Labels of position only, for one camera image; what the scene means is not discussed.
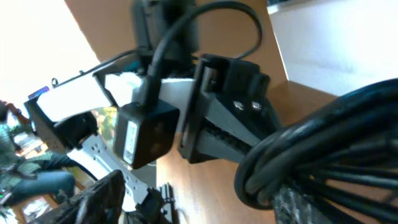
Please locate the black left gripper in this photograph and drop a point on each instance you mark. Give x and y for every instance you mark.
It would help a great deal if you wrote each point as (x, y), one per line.
(228, 110)

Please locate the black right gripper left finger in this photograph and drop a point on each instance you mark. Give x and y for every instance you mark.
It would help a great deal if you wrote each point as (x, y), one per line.
(99, 203)

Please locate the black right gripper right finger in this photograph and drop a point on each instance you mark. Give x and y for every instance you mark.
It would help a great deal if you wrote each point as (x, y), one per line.
(292, 208)

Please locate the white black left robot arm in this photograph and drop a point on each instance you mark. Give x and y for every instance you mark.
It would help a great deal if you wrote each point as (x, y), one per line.
(78, 117)

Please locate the seated person in background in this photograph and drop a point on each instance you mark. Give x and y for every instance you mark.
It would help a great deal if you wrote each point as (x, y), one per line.
(23, 178)

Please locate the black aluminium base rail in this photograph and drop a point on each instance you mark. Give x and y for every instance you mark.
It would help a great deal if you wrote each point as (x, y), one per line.
(158, 207)

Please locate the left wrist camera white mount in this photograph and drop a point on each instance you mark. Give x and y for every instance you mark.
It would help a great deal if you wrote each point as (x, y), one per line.
(144, 135)

